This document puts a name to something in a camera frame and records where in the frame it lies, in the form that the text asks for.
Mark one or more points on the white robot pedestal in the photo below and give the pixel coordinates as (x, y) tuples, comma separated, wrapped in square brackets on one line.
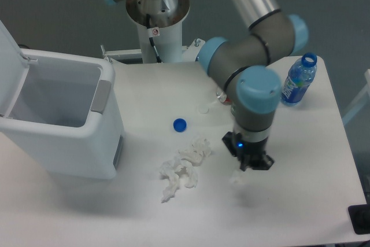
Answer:
[(159, 25)]

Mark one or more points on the clear green label bottle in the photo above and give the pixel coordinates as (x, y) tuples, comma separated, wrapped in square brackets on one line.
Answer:
[(233, 109)]

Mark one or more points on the white trash bin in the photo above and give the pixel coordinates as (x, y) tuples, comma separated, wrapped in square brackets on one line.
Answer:
[(61, 109)]

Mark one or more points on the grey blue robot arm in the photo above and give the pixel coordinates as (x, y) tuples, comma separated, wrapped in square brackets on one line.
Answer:
[(240, 70)]

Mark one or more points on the red soda can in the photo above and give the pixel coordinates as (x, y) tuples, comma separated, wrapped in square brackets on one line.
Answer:
[(222, 97)]

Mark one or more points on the long crumpled white paper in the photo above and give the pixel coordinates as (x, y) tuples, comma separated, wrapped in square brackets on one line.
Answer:
[(184, 163)]

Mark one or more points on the blue bottle cap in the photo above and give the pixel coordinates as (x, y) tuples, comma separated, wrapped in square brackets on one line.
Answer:
[(179, 125)]

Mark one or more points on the black device at edge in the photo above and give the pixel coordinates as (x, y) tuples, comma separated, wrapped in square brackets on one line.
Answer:
[(359, 216)]

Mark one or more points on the blue plastic water bottle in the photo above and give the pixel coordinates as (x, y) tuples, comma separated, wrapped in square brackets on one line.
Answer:
[(299, 78)]

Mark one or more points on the white furniture at right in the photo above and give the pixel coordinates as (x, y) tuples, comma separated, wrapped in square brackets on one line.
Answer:
[(358, 102)]

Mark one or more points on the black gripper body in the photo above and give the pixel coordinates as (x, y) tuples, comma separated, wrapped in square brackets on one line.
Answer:
[(236, 145)]

